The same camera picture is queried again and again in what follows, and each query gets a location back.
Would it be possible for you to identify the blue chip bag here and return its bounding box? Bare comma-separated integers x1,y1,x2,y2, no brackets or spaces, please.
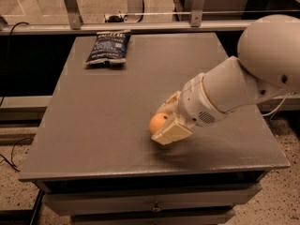
85,30,131,66

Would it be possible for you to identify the drawer pull knob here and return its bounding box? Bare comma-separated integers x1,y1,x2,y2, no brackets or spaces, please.
151,203,161,213

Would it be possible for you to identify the orange fruit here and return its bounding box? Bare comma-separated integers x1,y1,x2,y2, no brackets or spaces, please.
149,112,169,134

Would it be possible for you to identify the black cable on floor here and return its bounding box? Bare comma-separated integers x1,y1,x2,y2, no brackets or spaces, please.
0,22,36,173

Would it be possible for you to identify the metal guard rail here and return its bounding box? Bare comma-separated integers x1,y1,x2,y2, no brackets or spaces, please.
0,0,254,36

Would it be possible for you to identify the grey table with drawers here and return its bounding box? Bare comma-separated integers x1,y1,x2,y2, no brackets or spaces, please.
20,33,288,225

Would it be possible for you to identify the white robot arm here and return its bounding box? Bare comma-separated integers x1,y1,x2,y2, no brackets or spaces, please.
151,15,300,145

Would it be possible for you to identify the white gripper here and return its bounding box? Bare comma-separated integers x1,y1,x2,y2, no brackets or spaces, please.
151,73,227,145

